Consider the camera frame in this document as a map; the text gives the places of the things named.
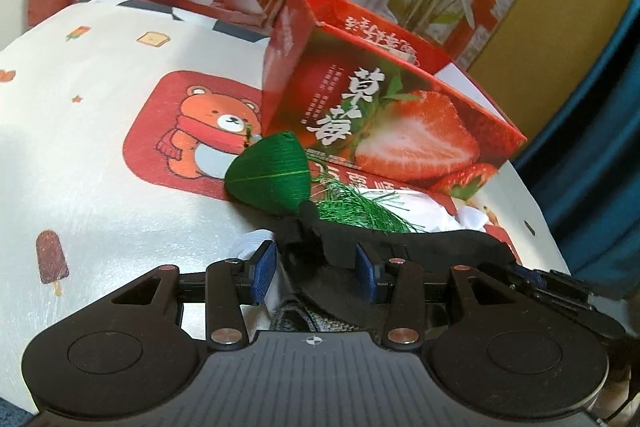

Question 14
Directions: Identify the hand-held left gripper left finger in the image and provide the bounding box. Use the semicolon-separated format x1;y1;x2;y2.
107;241;278;350

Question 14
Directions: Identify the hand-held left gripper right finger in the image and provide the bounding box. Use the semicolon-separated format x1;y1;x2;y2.
354;244;508;350

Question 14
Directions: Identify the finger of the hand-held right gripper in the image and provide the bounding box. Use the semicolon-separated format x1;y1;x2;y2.
502;264;628;343

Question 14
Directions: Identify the white cloth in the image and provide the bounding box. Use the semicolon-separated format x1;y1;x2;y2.
232;229;276;264

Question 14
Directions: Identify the black eye mask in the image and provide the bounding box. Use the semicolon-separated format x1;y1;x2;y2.
277;202;523;330

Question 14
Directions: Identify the grey knitted cloth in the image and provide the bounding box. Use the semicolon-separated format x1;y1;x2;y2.
270;292;371;333

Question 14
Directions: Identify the green tasselled sachet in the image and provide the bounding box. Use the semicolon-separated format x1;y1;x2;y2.
224;127;428;235

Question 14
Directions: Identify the red strawberry print cardboard box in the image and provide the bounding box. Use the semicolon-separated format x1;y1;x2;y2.
261;0;528;200

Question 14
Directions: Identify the teal curtain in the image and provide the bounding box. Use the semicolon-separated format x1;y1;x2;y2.
510;0;640;303

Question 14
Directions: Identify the white cloth item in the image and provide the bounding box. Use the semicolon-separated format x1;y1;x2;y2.
307;152;501;238

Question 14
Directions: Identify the white cartoon print tablecloth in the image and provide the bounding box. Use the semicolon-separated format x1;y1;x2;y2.
0;0;576;413

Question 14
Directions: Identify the light wooden board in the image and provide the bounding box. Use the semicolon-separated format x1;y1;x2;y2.
467;0;640;142

